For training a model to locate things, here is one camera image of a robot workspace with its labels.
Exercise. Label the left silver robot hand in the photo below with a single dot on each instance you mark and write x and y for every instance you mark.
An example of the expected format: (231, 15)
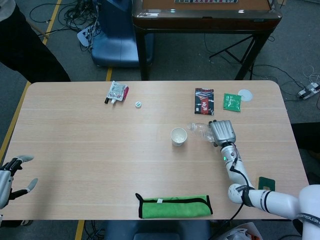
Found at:
(5, 183)

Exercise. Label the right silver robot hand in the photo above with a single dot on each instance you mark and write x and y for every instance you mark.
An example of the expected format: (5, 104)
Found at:
(223, 132)

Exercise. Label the transparent plastic bottle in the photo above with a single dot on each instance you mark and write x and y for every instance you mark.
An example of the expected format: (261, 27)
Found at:
(197, 130)

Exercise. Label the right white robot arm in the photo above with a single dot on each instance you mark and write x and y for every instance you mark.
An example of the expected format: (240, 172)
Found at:
(275, 202)

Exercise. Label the white paper cup blue flower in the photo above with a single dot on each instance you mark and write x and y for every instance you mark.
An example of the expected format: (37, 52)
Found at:
(178, 137)

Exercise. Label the white green bottle cap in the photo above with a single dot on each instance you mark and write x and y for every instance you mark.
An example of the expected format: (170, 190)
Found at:
(138, 104)

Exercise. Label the green sachet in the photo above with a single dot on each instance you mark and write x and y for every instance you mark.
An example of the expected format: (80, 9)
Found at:
(232, 102)

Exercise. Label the black red snack packet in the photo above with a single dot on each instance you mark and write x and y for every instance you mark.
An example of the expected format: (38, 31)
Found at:
(203, 101)

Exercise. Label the white round lid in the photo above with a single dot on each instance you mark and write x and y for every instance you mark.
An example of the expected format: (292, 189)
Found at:
(247, 95)

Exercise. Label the green sponge pad with hole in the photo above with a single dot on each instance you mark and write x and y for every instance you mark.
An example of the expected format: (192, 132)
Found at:
(268, 183)

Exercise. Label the green cloth black trim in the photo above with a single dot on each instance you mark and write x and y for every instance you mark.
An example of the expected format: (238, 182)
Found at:
(175, 208)

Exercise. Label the grey floor power strip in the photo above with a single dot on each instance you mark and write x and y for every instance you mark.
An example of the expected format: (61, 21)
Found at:
(306, 92)

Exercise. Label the white plastic bag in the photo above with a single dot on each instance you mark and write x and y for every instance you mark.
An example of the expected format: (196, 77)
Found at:
(232, 233)

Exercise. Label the red small packet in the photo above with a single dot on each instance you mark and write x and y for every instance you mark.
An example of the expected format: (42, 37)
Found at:
(126, 93)

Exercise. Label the brown mahjong table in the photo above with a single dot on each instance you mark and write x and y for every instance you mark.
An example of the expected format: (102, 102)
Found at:
(200, 22)

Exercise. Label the silver white spout pouch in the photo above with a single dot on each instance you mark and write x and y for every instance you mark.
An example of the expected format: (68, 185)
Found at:
(116, 91)

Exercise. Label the small black tube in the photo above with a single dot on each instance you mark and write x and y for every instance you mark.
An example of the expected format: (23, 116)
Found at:
(107, 100)

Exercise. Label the person in black trousers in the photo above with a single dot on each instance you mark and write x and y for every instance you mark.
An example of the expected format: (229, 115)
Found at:
(22, 55)

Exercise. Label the mahjong tile row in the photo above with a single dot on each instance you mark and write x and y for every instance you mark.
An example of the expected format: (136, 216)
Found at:
(205, 1)

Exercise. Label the wooden stick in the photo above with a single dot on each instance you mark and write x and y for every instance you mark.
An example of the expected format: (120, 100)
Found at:
(37, 29)

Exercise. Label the white power strip with plugs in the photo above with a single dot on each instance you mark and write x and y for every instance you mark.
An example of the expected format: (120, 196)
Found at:
(83, 37)

